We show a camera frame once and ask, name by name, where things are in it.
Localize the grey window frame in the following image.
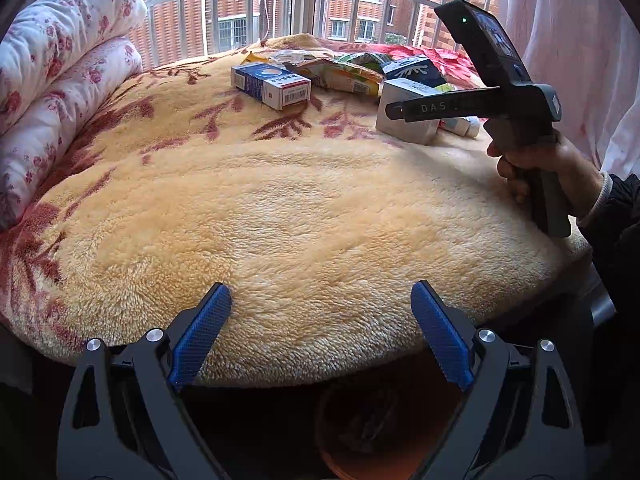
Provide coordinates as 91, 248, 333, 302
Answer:
292, 0, 321, 41

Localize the orange plastic bin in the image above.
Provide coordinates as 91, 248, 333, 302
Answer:
315, 377, 468, 480

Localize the person's black sleeved forearm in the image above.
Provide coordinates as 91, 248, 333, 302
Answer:
575, 172, 640, 313

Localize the sheer white curtain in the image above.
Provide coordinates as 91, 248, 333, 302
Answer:
497, 0, 640, 181

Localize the green snack bag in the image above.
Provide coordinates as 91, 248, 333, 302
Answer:
335, 51, 396, 73

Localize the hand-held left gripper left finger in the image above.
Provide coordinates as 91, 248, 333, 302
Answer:
56, 282, 233, 480

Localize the red brick building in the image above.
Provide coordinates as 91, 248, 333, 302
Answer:
117, 0, 501, 66

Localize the blue white medicine box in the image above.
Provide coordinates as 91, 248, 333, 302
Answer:
230, 61, 312, 111

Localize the crumpled clear plastic wrapper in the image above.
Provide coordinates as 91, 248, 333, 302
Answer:
250, 49, 326, 68

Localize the person's right hand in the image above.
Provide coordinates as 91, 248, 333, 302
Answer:
486, 132, 603, 218

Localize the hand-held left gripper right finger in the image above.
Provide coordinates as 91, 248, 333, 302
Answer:
410, 280, 587, 480

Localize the yellow green medicine box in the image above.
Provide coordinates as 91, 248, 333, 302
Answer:
299, 57, 383, 98

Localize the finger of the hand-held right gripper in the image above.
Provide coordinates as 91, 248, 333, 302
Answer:
385, 86, 508, 124

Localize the silver grey box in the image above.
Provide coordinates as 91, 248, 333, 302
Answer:
376, 78, 453, 146

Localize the blue white cookie box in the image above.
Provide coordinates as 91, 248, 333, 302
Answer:
382, 56, 448, 90

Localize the yellow plush floral blanket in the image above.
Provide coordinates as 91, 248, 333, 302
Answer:
0, 34, 593, 388

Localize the white pink floral quilt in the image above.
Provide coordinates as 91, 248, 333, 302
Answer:
0, 0, 149, 231

